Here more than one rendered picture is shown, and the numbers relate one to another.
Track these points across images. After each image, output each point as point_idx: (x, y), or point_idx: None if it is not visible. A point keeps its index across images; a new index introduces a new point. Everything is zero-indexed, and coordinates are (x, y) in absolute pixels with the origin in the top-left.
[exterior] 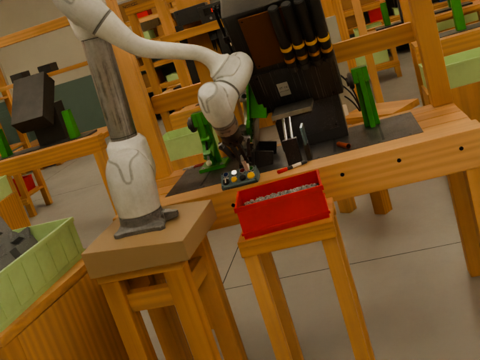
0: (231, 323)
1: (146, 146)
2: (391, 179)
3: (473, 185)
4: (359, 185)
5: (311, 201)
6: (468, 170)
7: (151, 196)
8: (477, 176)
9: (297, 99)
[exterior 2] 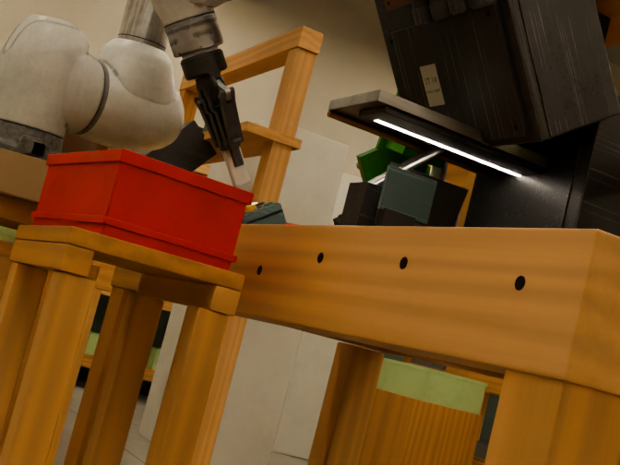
0: (5, 435)
1: (138, 64)
2: (372, 312)
3: (500, 433)
4: (327, 300)
5: (102, 183)
6: (510, 372)
7: (17, 91)
8: (518, 407)
9: None
